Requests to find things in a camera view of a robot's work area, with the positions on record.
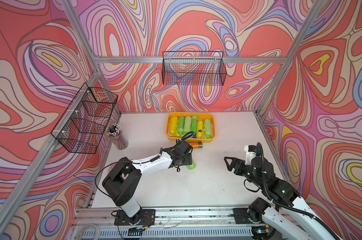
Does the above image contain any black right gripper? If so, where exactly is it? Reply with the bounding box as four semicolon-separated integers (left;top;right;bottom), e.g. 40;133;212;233
224;156;266;191

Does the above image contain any light green roll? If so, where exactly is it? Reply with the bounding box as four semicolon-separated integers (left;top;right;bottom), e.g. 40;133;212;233
183;116;192;135
204;119;213;139
187;162;196;170

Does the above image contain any green yellow trash bag roll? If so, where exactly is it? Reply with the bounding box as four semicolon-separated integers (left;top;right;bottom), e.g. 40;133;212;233
196;121;204;139

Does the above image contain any green roll with label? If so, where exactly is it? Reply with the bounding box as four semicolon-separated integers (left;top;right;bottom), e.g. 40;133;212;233
191;116;198;135

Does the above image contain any orange plastic storage box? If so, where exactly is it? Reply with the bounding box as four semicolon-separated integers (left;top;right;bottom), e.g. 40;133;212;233
165;112;217;143

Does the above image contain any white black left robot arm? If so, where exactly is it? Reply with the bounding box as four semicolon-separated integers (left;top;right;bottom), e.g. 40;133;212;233
102;140;193;227

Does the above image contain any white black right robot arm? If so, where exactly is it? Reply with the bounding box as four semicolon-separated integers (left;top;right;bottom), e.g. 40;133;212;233
224;156;340;240

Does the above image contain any cup of pens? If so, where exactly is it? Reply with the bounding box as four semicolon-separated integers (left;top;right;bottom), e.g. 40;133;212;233
107;124;129;150

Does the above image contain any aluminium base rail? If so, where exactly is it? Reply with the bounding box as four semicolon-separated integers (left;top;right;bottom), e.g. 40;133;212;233
70;204;313;232

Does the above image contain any black wire basket back wall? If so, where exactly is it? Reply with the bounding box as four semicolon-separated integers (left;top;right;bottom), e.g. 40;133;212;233
162;50;227;86

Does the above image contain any black wire basket wall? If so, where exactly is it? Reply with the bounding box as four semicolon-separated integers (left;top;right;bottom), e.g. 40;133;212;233
162;50;227;86
51;83;118;154

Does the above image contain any black wire basket left wall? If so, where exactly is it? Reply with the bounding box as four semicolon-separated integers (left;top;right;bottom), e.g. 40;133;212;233
51;83;118;154

